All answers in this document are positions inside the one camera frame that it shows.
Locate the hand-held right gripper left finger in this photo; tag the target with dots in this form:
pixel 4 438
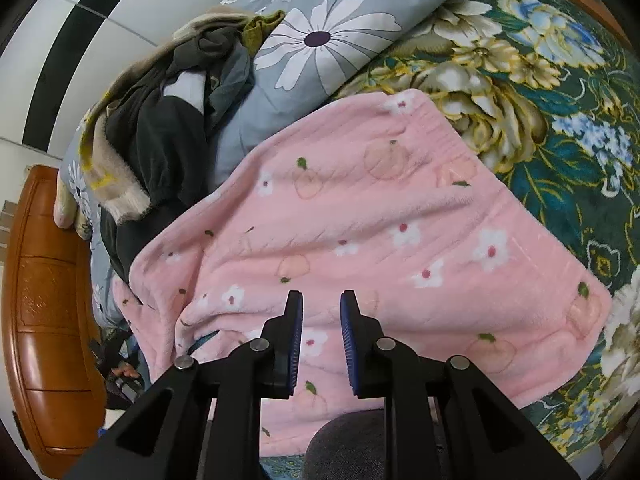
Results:
pixel 295 345

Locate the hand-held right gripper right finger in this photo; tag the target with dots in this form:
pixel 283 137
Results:
pixel 349 347

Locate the pink floral fleece garment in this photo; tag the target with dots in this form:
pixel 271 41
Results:
pixel 375 220

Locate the person's left hand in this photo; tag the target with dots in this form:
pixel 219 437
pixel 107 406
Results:
pixel 125 373

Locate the wooden bed end board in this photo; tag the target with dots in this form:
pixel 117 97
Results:
pixel 45 310

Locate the person's dark grey trouser leg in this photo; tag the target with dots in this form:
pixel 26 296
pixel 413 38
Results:
pixel 345 447

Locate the cream pink pillow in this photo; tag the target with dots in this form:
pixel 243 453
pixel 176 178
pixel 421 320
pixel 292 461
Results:
pixel 63 207

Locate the beige fleece garment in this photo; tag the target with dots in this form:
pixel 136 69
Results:
pixel 117 182

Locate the dark grey garment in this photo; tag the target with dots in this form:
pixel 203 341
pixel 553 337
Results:
pixel 165 125

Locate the grey daisy print quilt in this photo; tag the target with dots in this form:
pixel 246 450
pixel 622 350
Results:
pixel 325 35

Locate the olive yellow garment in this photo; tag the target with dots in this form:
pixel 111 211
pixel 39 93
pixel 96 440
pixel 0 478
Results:
pixel 260 27

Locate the white wardrobe with black stripe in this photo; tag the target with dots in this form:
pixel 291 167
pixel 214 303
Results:
pixel 75 35

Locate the green floral blanket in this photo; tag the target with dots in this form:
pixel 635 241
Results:
pixel 550 85

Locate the wooden bed side rail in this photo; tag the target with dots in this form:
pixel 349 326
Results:
pixel 585 2

